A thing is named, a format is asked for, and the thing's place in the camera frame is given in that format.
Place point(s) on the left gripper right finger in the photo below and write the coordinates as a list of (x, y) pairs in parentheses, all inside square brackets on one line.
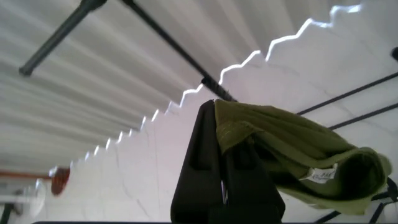
[(248, 199)]

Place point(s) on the green printed shirt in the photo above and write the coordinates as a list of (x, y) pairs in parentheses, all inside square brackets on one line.
[(295, 137)]

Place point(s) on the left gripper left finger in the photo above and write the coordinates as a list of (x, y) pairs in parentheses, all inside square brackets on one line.
[(199, 186)]

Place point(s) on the black clothes rack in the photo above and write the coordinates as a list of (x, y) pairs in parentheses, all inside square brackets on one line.
[(59, 35)]

